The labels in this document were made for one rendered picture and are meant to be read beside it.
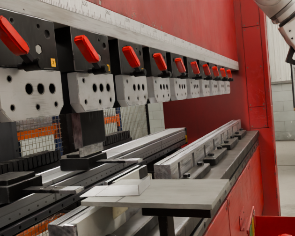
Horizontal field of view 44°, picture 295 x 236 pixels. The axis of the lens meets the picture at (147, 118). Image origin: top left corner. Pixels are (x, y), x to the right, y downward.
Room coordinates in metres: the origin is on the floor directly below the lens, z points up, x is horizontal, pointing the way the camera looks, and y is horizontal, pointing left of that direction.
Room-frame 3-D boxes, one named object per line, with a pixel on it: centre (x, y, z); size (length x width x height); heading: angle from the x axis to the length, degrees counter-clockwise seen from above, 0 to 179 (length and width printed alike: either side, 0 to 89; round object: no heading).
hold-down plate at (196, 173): (1.34, -0.15, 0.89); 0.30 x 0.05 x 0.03; 158
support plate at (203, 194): (0.74, -0.01, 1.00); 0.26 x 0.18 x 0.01; 68
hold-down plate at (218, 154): (1.71, -0.31, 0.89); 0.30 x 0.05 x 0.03; 158
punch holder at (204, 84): (1.70, -0.24, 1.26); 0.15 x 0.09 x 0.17; 158
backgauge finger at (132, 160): (1.17, 0.15, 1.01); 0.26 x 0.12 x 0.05; 68
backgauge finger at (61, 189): (0.85, 0.28, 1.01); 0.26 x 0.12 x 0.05; 68
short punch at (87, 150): (0.80, 0.13, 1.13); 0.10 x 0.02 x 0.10; 158
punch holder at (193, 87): (1.52, -0.17, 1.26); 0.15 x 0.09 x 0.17; 158
